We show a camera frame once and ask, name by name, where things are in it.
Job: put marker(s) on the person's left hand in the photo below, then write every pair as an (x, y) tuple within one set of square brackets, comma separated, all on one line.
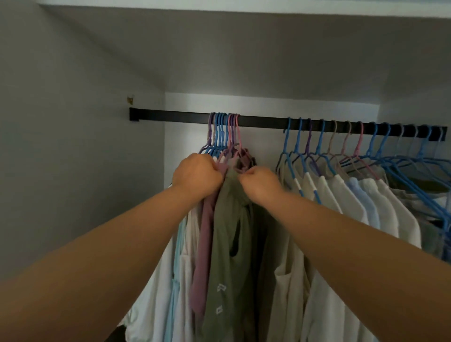
[(197, 176)]

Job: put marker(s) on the person's left forearm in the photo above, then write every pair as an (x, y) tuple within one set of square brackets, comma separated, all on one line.
[(88, 275)]

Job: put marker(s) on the small brass wall hook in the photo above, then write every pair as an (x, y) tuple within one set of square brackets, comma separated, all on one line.
[(130, 100)]

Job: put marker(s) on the white wardrobe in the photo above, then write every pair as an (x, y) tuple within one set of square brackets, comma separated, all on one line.
[(70, 158)]

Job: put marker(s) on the row of coloured plastic hangers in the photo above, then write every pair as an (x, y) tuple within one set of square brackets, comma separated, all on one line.
[(220, 134)]

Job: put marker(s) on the black closet rod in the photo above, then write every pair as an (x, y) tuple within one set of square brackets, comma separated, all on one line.
[(169, 115)]

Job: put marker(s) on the person's right hand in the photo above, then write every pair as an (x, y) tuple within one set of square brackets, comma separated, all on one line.
[(262, 185)]

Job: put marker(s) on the row of clothes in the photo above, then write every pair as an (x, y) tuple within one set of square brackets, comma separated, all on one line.
[(384, 211)]

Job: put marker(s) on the white wardrobe shelf board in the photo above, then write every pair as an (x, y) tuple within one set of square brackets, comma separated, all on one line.
[(264, 53)]

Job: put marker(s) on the person's right forearm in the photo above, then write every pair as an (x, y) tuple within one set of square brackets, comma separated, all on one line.
[(370, 275)]

